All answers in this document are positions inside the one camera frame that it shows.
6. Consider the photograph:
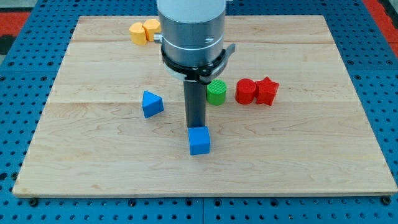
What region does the black clamp ring mount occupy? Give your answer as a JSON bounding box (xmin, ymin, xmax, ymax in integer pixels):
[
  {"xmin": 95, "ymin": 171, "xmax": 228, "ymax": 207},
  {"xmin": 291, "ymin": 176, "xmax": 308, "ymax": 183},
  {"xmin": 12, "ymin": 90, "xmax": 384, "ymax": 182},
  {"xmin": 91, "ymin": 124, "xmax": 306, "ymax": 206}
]
[{"xmin": 160, "ymin": 44, "xmax": 236, "ymax": 85}]

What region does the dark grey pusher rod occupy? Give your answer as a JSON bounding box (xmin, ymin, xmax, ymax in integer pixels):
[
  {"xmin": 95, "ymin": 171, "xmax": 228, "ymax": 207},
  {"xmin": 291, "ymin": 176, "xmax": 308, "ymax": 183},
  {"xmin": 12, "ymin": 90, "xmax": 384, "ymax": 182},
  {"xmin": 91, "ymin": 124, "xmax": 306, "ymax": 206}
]
[{"xmin": 183, "ymin": 82, "xmax": 206, "ymax": 128}]

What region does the blue cube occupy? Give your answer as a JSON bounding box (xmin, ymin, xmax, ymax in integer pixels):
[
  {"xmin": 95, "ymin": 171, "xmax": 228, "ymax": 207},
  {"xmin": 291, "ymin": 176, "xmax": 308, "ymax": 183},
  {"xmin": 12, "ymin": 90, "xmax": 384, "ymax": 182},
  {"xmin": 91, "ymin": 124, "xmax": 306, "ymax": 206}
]
[{"xmin": 188, "ymin": 126, "xmax": 211, "ymax": 156}]

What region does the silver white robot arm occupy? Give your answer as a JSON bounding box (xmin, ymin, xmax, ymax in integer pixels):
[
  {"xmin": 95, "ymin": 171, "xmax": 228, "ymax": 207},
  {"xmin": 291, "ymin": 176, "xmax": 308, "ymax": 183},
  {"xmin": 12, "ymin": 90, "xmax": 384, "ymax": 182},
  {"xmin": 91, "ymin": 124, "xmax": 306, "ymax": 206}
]
[{"xmin": 154, "ymin": 0, "xmax": 235, "ymax": 128}]

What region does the red star block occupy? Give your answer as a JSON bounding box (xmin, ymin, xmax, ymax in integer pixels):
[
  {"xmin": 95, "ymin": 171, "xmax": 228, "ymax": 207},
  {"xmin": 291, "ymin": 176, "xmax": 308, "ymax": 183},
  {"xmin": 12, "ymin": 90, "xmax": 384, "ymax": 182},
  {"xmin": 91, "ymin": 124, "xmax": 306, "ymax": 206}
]
[{"xmin": 255, "ymin": 77, "xmax": 279, "ymax": 106}]

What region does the green cylinder block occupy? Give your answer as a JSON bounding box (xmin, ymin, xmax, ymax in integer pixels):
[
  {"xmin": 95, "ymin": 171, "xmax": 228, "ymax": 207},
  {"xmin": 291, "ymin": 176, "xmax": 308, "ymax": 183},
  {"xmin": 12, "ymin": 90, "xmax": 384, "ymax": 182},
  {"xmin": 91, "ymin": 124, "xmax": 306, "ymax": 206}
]
[{"xmin": 206, "ymin": 80, "xmax": 227, "ymax": 106}]

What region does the red cylinder block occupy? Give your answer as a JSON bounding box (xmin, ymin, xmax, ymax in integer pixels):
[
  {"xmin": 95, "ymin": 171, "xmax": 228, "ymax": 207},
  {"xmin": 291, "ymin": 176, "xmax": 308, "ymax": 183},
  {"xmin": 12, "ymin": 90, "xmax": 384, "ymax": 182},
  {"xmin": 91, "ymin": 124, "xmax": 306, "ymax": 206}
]
[{"xmin": 234, "ymin": 78, "xmax": 257, "ymax": 105}]

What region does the blue triangular prism block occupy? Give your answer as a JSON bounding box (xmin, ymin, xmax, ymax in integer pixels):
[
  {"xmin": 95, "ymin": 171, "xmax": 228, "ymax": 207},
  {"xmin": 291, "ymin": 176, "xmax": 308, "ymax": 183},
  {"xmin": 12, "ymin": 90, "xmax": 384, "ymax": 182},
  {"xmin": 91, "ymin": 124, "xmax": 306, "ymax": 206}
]
[{"xmin": 142, "ymin": 91, "xmax": 164, "ymax": 118}]

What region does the orange hexagon block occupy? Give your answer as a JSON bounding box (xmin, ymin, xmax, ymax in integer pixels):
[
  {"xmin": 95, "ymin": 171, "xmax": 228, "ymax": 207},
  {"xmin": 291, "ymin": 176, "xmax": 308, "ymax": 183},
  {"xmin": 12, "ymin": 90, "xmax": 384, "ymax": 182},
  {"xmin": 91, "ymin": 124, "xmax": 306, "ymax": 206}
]
[{"xmin": 143, "ymin": 19, "xmax": 161, "ymax": 42}]

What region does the wooden board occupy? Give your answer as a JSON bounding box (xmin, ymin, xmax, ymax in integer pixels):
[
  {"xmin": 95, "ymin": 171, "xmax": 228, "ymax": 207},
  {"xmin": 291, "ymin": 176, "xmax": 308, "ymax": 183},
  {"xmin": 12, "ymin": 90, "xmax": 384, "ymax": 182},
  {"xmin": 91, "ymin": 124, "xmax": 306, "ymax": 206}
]
[{"xmin": 12, "ymin": 15, "xmax": 397, "ymax": 198}]

